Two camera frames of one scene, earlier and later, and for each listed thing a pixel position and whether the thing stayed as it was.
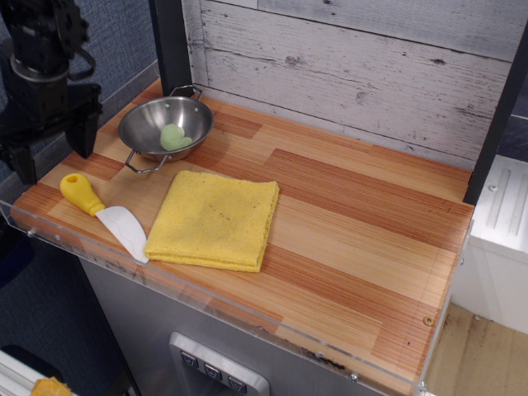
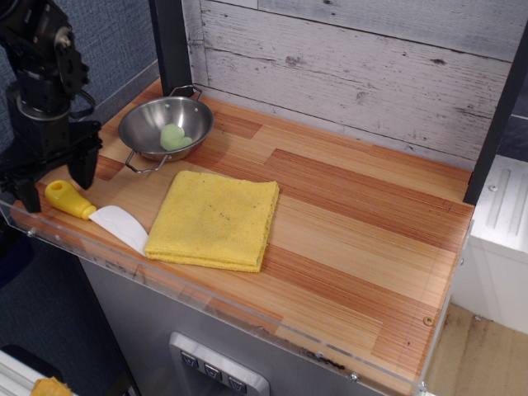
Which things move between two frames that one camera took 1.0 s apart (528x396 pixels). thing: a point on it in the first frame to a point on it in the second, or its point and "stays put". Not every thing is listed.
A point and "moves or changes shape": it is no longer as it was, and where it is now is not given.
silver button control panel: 199,370 stays put
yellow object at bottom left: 49,387 stays put
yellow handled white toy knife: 123,220 moves or changes shape
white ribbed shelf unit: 492,279 stays put
